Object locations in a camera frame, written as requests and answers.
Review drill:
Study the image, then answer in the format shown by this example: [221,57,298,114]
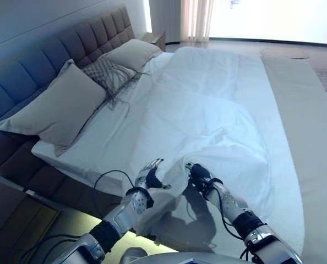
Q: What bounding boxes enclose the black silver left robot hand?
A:
[135,158,172,193]

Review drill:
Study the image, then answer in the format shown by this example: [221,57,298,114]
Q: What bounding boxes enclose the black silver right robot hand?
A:
[184,162,212,190]

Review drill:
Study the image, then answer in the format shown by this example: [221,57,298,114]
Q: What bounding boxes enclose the white duvet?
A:
[130,46,304,248]

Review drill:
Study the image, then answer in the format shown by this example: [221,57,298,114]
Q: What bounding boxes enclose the white fitted bed sheet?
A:
[31,52,176,194]

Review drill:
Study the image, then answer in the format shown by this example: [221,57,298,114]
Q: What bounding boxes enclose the beige bed runner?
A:
[259,48,327,264]

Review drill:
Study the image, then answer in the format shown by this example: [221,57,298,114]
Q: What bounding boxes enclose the silver robot torso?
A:
[119,245,253,264]

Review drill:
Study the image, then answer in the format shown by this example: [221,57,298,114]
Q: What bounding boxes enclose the large beige pillow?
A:
[104,38,163,70]
[0,59,107,158]

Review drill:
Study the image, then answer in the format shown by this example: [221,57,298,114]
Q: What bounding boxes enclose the woven fringed grey cushion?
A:
[82,56,151,111]

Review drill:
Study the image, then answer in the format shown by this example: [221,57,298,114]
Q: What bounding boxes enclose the wooden nightstand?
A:
[138,30,167,52]

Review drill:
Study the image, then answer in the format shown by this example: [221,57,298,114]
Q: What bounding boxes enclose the beige sheer curtain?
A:
[179,0,215,45]

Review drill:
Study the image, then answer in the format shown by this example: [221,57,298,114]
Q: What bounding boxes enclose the round beige floor mat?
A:
[259,46,310,60]

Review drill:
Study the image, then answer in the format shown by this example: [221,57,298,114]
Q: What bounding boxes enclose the tufted upholstered headboard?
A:
[0,4,137,125]

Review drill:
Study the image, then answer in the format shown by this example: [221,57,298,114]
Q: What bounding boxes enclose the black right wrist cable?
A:
[185,178,254,264]

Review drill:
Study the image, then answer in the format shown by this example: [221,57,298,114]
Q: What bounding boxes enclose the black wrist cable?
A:
[185,178,254,264]
[94,169,139,194]

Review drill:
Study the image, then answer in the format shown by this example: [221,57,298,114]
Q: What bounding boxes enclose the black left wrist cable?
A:
[94,169,139,194]

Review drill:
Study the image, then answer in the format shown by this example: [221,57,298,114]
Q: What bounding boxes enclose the dark brown bed frame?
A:
[0,123,126,216]

